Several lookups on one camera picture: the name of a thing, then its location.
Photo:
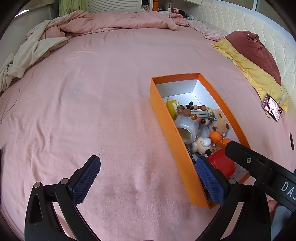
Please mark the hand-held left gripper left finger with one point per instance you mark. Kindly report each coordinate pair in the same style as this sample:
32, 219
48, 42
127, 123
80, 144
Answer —
86, 180

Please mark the dark brown packet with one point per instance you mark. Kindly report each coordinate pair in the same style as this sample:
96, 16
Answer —
190, 155

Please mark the yellow pillow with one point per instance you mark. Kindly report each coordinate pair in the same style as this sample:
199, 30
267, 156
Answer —
249, 71

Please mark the white padded headboard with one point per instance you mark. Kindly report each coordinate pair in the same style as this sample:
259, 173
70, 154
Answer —
277, 34

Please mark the clear tape roll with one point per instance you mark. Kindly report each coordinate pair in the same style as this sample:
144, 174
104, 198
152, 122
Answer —
185, 125

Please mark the orange contact lens case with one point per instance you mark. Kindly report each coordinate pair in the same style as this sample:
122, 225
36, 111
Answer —
216, 136

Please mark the white shelf unit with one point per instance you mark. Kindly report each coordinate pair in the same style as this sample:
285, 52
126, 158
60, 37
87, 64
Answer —
185, 4

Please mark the pink duvet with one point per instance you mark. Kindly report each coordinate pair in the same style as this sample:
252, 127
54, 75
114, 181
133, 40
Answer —
115, 20

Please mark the small yellow toy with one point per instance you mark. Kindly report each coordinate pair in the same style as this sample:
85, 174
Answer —
172, 105

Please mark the silver metal tin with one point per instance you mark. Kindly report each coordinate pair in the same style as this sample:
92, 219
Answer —
201, 114

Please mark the green hanging cloth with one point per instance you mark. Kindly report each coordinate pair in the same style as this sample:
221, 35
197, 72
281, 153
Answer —
74, 7

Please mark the red plastic case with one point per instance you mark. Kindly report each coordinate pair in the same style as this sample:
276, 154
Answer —
222, 162

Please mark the small black stick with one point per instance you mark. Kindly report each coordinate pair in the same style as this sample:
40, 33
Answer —
291, 140

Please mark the floral pillow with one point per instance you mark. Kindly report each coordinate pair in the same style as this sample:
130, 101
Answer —
208, 30

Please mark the orange cardboard box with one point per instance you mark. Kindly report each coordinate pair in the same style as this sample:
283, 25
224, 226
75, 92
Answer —
161, 111

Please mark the pink bed sheet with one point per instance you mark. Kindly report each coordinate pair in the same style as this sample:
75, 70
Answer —
92, 104

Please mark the smartphone with lit screen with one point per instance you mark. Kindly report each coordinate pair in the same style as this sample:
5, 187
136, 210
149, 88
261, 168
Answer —
271, 107

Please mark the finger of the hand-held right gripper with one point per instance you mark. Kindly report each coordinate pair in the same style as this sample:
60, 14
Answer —
245, 157

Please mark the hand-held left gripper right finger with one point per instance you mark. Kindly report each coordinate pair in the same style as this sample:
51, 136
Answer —
210, 183

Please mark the maroon pillow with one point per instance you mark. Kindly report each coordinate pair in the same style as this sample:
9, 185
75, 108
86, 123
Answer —
254, 48

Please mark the white slatted cabinet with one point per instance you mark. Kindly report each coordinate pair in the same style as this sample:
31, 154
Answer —
115, 5

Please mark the orange bottle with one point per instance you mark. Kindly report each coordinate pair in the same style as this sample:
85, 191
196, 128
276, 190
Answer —
155, 5

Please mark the crumpled white cloth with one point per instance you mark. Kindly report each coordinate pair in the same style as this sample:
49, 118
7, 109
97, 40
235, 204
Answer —
27, 51

